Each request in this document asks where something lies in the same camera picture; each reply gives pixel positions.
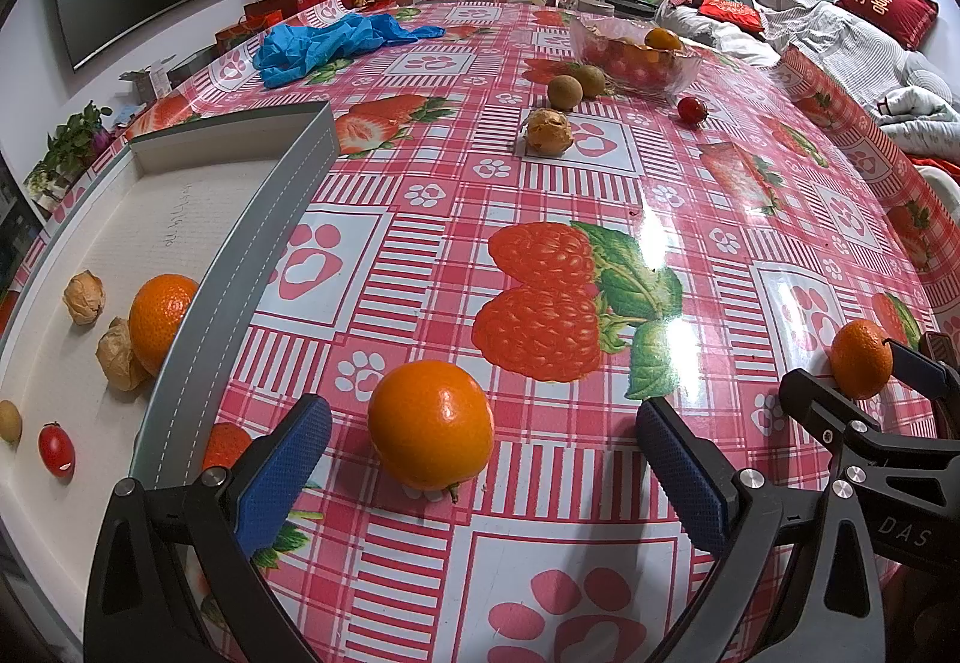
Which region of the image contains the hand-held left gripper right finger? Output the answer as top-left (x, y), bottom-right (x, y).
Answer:
top-left (636, 395), bottom-right (890, 663)

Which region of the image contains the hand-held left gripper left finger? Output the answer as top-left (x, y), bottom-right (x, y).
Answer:
top-left (84, 393), bottom-right (333, 663)

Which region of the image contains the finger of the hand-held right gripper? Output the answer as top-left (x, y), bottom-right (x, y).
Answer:
top-left (885, 331), bottom-right (960, 443)
top-left (778, 369), bottom-right (901, 467)

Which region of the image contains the walnut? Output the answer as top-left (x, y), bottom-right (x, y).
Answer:
top-left (523, 108), bottom-right (576, 158)
top-left (62, 270), bottom-right (106, 326)
top-left (96, 316), bottom-right (151, 394)

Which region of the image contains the grey tray with white inside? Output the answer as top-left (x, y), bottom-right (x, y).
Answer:
top-left (0, 100), bottom-right (337, 649)

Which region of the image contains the clear glass bowl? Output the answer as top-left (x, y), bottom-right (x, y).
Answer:
top-left (568, 15), bottom-right (704, 96)

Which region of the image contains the white quilt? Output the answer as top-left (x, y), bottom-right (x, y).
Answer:
top-left (877, 67), bottom-right (960, 146)

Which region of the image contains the grey striped blanket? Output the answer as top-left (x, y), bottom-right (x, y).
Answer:
top-left (742, 0), bottom-right (960, 109)

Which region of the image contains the red pillow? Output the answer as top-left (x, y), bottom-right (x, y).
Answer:
top-left (835, 0), bottom-right (938, 50)

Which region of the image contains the red garment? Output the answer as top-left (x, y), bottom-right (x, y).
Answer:
top-left (697, 0), bottom-right (766, 38)

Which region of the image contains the green potted plant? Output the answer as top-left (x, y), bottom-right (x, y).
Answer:
top-left (30, 100), bottom-right (121, 184)

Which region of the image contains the pile of blue disposable gloves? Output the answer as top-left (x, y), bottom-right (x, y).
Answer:
top-left (253, 14), bottom-right (445, 88)

